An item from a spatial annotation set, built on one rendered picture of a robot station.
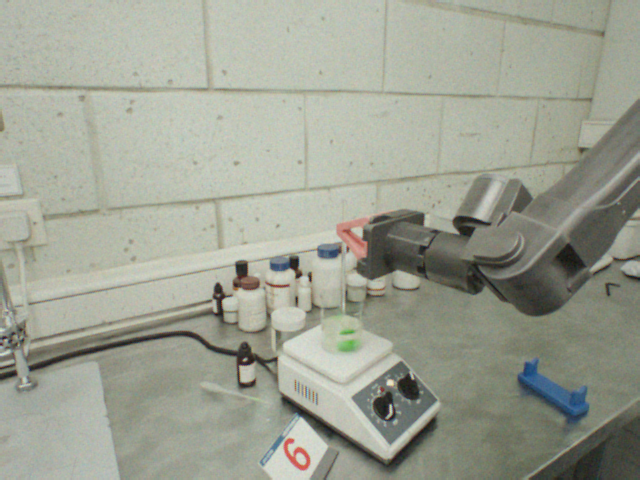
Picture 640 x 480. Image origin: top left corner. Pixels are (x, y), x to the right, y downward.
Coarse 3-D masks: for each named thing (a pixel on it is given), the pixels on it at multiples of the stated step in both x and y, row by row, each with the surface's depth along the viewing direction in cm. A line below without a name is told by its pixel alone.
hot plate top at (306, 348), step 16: (304, 336) 63; (368, 336) 63; (288, 352) 60; (304, 352) 59; (320, 352) 59; (368, 352) 59; (384, 352) 59; (320, 368) 56; (336, 368) 55; (352, 368) 55
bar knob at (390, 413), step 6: (384, 396) 54; (390, 396) 53; (378, 402) 54; (384, 402) 53; (390, 402) 53; (378, 408) 53; (384, 408) 53; (390, 408) 52; (378, 414) 52; (384, 414) 52; (390, 414) 51
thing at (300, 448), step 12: (300, 420) 54; (300, 432) 52; (312, 432) 54; (288, 444) 50; (300, 444) 51; (312, 444) 52; (324, 444) 53; (276, 456) 48; (288, 456) 49; (300, 456) 50; (312, 456) 51; (276, 468) 47; (288, 468) 48; (300, 468) 49
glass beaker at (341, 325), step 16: (336, 288) 61; (352, 288) 61; (320, 304) 59; (336, 304) 56; (352, 304) 56; (320, 320) 60; (336, 320) 57; (352, 320) 57; (320, 336) 60; (336, 336) 57; (352, 336) 58; (336, 352) 58; (352, 352) 58
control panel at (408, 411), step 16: (400, 368) 60; (368, 384) 56; (384, 384) 57; (368, 400) 54; (400, 400) 56; (416, 400) 57; (432, 400) 58; (368, 416) 52; (400, 416) 54; (416, 416) 55; (384, 432) 51; (400, 432) 52
